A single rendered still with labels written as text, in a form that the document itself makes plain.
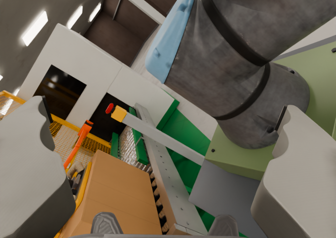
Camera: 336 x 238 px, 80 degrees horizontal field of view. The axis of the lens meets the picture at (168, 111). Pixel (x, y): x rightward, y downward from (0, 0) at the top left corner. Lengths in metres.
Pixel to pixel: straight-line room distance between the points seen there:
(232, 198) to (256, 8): 0.42
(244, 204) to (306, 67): 0.31
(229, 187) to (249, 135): 0.20
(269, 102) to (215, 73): 0.12
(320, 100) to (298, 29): 0.16
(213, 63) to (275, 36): 0.08
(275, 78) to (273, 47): 0.10
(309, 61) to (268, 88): 0.14
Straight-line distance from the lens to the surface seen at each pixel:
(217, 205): 0.58
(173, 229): 0.95
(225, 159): 0.48
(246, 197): 0.53
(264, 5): 0.28
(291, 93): 0.41
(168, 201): 1.07
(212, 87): 0.33
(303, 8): 0.29
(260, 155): 0.43
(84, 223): 0.93
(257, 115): 0.38
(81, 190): 1.10
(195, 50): 0.31
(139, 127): 1.27
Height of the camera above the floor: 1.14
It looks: 19 degrees down
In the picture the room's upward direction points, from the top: 58 degrees counter-clockwise
